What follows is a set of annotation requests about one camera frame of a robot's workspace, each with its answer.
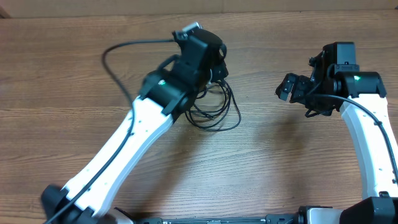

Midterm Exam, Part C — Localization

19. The black USB-A cable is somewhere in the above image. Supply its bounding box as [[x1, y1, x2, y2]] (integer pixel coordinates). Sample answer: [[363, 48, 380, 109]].
[[185, 79, 243, 132]]

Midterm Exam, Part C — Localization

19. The black USB-C cable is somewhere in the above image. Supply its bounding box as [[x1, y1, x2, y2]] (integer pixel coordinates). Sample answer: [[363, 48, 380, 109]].
[[189, 80, 233, 122]]

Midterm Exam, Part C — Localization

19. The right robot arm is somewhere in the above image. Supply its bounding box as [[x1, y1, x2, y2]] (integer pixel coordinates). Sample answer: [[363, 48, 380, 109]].
[[266, 42, 397, 224]]

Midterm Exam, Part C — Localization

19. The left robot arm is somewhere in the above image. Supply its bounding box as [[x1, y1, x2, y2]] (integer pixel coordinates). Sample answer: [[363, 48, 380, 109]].
[[41, 23, 228, 223]]

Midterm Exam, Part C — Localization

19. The right camera black cable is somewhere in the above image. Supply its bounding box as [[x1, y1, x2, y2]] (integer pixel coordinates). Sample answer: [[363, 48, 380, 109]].
[[304, 63, 398, 184]]

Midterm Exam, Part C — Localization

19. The camera black cable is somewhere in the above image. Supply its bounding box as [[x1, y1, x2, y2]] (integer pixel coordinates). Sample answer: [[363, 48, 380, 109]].
[[304, 63, 398, 184], [43, 39, 177, 224]]

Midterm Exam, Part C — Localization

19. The left camera black cable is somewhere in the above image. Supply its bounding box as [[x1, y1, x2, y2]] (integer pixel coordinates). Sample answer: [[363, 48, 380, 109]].
[[43, 39, 177, 224]]

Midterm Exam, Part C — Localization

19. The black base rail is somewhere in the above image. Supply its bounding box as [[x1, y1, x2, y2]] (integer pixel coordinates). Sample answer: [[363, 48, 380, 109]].
[[114, 205, 354, 224]]

